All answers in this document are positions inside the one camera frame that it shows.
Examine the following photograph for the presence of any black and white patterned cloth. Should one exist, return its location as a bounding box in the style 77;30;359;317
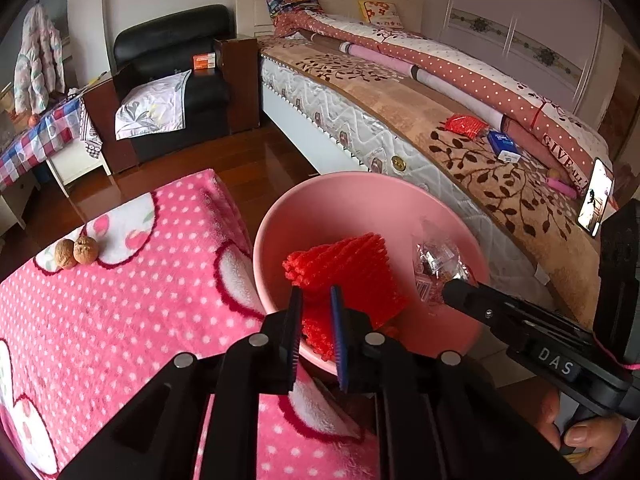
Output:
79;97;105;160

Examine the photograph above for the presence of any pink plastic bucket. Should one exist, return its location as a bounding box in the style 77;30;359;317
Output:
252;172;493;376

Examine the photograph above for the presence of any white floral cloth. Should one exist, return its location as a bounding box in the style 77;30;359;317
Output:
115;70;192;141

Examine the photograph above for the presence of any white wardrobe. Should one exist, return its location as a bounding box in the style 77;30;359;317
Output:
422;0;640;136

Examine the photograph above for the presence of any plaid tablecloth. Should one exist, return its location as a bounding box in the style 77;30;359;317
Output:
0;95;83;191

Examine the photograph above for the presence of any person's right forearm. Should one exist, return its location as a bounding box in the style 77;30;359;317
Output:
607;412;636;468

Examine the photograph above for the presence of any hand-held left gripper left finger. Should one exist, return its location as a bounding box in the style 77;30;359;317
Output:
60;286;304;480

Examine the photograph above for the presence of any person's right hand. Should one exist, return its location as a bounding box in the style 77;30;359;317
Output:
530;387;626;473

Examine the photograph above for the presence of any pink polka dot blanket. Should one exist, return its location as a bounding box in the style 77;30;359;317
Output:
0;169;381;480

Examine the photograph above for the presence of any red snack packet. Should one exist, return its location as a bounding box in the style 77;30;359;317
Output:
442;114;488;140

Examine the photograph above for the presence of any clear plastic wrapper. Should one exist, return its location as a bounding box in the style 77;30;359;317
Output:
411;220;476;306

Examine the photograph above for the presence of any brown wooden nightstand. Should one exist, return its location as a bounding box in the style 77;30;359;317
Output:
214;35;262;136

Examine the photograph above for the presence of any white quilted mattress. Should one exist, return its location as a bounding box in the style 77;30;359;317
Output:
257;52;566;311

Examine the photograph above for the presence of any blue patterned pillow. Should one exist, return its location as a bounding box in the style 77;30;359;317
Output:
263;0;325;20

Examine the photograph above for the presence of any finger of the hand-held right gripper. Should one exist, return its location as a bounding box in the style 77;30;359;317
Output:
442;280;601;357

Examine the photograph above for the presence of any blue tissue pack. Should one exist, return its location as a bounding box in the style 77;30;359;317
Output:
486;130;522;163

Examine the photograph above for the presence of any yellow floral pillow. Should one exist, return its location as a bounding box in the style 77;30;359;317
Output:
357;0;405;27

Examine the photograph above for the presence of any red foam fruit net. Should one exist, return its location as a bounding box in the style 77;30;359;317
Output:
282;232;408;361

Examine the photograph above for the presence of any pink dotted quilt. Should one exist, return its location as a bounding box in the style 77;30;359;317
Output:
272;10;613;196

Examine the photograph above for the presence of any pink tube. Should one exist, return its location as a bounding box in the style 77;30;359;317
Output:
547;177;583;198

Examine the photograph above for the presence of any smartphone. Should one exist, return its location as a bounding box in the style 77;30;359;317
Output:
577;157;615;237

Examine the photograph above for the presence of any white desk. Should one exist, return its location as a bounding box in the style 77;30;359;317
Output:
0;135;113;233

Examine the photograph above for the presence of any brown wooden cabinet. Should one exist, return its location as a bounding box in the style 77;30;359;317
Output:
80;71;141;177

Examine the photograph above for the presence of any walnut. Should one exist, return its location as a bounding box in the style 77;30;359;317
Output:
73;236;99;265
54;239;77;270

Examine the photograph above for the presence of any black leather armchair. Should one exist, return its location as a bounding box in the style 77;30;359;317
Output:
114;4;232;165

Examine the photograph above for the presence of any brown leaf print blanket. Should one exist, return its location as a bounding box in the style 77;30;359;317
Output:
257;35;618;331

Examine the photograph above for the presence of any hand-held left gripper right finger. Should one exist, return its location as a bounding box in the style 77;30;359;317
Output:
330;285;581;480

